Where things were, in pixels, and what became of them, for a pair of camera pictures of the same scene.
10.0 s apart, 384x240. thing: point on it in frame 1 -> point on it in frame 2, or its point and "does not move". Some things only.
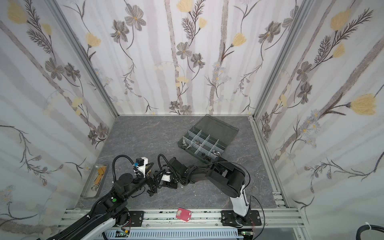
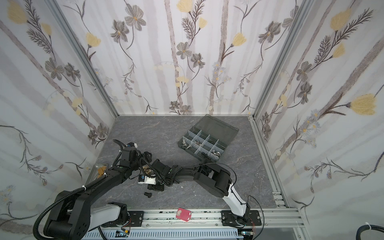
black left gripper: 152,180 -> 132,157
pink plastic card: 183,214 does not move
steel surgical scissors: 262,177 does not move
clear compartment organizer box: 207,140 does not move
